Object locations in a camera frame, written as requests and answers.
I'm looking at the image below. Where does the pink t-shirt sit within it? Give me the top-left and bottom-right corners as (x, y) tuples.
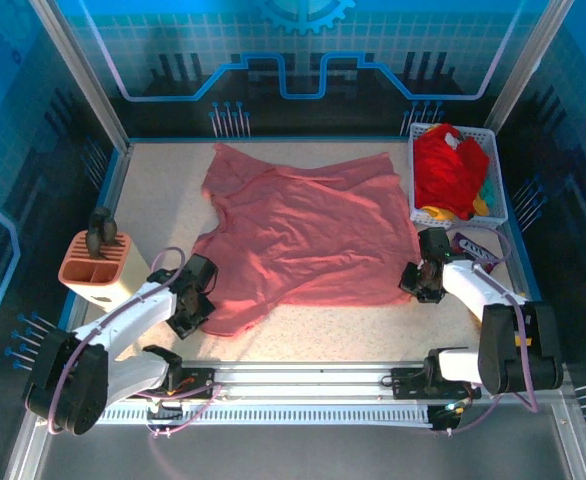
(191, 142), (422, 339)

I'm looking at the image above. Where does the purple candy bag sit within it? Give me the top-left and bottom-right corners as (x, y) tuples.
(450, 230), (502, 274)

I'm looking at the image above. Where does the yellow t-shirt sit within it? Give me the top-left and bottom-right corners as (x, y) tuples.
(420, 194), (489, 221)

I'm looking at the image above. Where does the orange cream knife block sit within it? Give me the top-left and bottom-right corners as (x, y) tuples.
(57, 229), (149, 306)

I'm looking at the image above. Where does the small black electronics box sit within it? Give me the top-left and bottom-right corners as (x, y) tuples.
(145, 394), (184, 422)
(425, 399), (474, 432)

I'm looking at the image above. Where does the teal t-shirt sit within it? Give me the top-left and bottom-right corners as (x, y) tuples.
(477, 172), (503, 211)

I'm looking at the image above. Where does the red t-shirt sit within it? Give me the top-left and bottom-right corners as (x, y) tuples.
(412, 123), (492, 221)

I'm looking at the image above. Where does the white plastic mesh basket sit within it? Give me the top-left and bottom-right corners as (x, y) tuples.
(408, 122), (510, 225)

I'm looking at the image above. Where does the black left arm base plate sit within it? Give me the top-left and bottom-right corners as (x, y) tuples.
(137, 367), (217, 400)

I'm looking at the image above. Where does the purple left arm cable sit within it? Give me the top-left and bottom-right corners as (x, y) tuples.
(47, 247), (224, 439)

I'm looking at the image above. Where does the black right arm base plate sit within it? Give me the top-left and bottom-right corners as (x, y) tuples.
(390, 367), (482, 400)

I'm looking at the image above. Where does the black knife handle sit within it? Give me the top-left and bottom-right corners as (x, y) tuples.
(90, 207), (120, 246)
(85, 227), (107, 259)

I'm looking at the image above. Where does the aluminium mounting rail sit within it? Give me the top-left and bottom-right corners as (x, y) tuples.
(97, 359), (574, 402)

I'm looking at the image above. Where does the white slotted cable duct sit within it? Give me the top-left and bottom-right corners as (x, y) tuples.
(95, 404), (434, 427)

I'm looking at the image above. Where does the aluminium frame post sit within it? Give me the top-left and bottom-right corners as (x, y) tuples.
(27, 0), (134, 154)
(482, 0), (577, 132)

